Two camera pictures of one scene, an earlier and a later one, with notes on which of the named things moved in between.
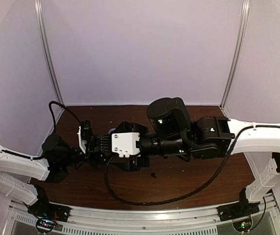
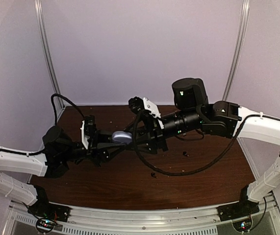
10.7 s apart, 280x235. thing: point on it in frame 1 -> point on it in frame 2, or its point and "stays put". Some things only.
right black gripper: x=131 y=164 -> x=154 y=137
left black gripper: x=96 y=152 stays put
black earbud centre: x=153 y=175 stays put
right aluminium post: x=245 y=9 stays put
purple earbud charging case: x=111 y=130 -> x=121 y=136
